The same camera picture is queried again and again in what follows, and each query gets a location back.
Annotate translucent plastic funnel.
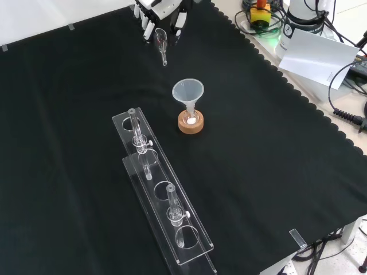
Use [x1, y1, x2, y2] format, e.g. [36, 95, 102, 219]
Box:
[171, 79, 205, 116]

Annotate cork ring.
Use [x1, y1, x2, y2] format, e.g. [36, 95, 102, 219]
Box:
[177, 110, 206, 135]

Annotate black cloth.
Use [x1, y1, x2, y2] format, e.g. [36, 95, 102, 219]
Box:
[0, 0, 367, 275]

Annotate clear acrylic funnel stand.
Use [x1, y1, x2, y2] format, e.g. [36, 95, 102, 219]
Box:
[111, 107, 218, 275]

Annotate clear round-bottom flask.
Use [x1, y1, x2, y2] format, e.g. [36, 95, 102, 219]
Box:
[183, 108, 201, 126]

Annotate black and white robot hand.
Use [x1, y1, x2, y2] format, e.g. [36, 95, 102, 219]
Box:
[134, 0, 190, 44]

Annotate black box device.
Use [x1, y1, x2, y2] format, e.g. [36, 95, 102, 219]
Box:
[348, 53, 367, 78]

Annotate yellow stop button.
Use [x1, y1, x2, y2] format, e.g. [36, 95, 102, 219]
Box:
[249, 0, 272, 30]

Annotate black tripod leg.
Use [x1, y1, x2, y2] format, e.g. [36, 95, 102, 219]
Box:
[357, 217, 367, 273]

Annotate pale board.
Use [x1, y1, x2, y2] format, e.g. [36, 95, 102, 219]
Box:
[276, 28, 361, 91]

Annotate clear tape strip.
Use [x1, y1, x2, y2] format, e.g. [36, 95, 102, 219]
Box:
[288, 228, 307, 249]

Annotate black cable bundle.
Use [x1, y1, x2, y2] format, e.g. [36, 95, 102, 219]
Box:
[291, 227, 346, 262]

